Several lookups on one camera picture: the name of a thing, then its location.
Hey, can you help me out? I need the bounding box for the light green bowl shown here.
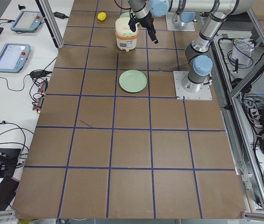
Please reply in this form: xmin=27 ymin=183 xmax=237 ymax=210
xmin=120 ymin=12 xmax=130 ymax=18

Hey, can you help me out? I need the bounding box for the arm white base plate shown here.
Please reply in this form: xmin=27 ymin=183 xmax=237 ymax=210
xmin=173 ymin=71 xmax=213 ymax=101
xmin=166 ymin=13 xmax=195 ymax=32

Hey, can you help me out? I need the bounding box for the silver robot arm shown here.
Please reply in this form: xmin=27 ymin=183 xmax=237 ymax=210
xmin=128 ymin=0 xmax=254 ymax=93
xmin=128 ymin=12 xmax=196 ymax=32

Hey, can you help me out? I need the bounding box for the light green plate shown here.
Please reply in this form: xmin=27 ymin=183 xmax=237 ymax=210
xmin=119 ymin=70 xmax=147 ymax=93

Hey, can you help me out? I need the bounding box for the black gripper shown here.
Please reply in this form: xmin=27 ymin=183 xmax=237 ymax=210
xmin=128 ymin=13 xmax=158 ymax=44

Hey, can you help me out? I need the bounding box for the teach pendant tablet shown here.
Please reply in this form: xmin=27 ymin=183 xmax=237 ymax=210
xmin=10 ymin=11 xmax=43 ymax=32
xmin=0 ymin=43 xmax=30 ymax=73

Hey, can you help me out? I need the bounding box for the aluminium frame post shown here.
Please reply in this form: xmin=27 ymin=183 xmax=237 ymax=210
xmin=35 ymin=0 xmax=64 ymax=49

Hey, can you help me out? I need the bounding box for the yellow lemon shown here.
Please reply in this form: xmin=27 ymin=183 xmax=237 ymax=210
xmin=97 ymin=12 xmax=107 ymax=21

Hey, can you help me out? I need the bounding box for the white crumpled paper bag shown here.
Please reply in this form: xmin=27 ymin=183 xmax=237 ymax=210
xmin=231 ymin=38 xmax=254 ymax=66

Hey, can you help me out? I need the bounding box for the white orange rice cooker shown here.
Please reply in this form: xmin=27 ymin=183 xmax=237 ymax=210
xmin=115 ymin=17 xmax=139 ymax=51

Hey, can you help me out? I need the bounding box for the upper teach pendant tablet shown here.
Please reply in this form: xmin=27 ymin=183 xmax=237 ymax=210
xmin=10 ymin=11 xmax=43 ymax=32

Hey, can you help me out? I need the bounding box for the black power adapter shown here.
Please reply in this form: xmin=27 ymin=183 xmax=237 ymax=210
xmin=53 ymin=12 xmax=69 ymax=19

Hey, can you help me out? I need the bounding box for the lower teach pendant tablet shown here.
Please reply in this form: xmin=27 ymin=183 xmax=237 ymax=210
xmin=0 ymin=43 xmax=30 ymax=73

